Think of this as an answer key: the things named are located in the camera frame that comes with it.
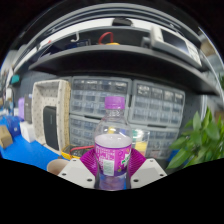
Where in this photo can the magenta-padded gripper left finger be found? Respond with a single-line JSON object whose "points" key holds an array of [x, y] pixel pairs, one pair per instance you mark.
{"points": [[78, 171]]}

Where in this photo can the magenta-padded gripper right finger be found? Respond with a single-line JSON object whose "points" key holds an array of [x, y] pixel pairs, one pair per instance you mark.
{"points": [[150, 171]]}

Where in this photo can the clear bottle with purple label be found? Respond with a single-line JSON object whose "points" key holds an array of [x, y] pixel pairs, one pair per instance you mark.
{"points": [[113, 150]]}

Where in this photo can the yellow multimeter with red leads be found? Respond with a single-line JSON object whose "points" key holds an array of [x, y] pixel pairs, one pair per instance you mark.
{"points": [[75, 152]]}

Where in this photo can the grey parts drawer cabinet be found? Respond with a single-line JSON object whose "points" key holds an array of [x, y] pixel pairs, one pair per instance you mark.
{"points": [[93, 95], [163, 141], [81, 131], [156, 103]]}

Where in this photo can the black rectangular speaker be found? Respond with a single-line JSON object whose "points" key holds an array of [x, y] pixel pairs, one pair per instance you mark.
{"points": [[50, 128]]}

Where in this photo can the green potted plant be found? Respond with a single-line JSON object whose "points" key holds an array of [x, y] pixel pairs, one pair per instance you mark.
{"points": [[196, 140]]}

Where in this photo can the small white box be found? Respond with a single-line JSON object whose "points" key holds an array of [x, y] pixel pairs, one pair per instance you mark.
{"points": [[27, 131]]}

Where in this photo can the white perforated basket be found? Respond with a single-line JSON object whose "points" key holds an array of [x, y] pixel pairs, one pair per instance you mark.
{"points": [[38, 110]]}

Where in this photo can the blue box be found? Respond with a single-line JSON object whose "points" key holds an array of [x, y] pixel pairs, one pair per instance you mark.
{"points": [[13, 125]]}

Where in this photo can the small cardboard box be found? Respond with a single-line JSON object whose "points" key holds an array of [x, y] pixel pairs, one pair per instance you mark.
{"points": [[5, 138]]}

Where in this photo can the dark grey box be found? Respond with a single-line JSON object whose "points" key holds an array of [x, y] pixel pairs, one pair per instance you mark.
{"points": [[28, 108]]}

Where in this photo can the purple bag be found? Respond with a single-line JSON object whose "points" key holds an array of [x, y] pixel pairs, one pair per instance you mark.
{"points": [[21, 108]]}

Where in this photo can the white shelf unit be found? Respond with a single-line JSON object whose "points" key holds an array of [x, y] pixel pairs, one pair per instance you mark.
{"points": [[204, 101]]}

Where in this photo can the dark grey desk shelf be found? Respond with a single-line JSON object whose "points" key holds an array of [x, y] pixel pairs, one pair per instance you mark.
{"points": [[110, 61]]}

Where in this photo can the white oscilloscope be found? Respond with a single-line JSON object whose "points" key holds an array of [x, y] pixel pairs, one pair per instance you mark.
{"points": [[173, 45]]}

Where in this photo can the black rounded device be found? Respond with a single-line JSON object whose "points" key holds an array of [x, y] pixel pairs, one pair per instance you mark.
{"points": [[122, 22]]}

